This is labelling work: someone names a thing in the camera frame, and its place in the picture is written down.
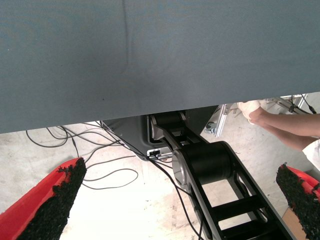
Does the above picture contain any aluminium profile stand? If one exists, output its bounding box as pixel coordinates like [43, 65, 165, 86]
[204, 103, 236, 138]

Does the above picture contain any dark grey table cloth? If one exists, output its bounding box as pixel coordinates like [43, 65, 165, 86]
[0, 0, 320, 135]

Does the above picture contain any white gloved person hand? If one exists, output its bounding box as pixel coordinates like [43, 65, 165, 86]
[236, 99, 262, 125]

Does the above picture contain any aluminium profile rail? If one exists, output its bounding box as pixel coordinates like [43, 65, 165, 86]
[264, 93, 320, 116]

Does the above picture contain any black linked robot frame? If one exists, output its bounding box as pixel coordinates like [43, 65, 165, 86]
[148, 111, 298, 240]

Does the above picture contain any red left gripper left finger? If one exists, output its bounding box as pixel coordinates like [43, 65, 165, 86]
[0, 156, 88, 240]

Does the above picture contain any thin black floor cable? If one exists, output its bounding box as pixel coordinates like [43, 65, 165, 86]
[81, 167, 140, 191]
[59, 124, 208, 240]
[25, 125, 70, 148]

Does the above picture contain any dark grey robot base housing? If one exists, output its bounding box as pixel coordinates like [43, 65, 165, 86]
[101, 104, 220, 162]

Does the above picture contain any bare person forearm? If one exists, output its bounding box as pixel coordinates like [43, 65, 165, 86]
[259, 123, 320, 152]
[249, 106, 320, 138]

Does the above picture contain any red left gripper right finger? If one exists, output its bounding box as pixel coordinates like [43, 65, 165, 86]
[275, 162, 320, 240]

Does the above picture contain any white garment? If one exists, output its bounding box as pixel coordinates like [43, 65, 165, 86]
[301, 138, 320, 174]

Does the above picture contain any brown cardboard piece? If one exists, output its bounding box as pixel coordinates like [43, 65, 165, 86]
[281, 207, 308, 240]

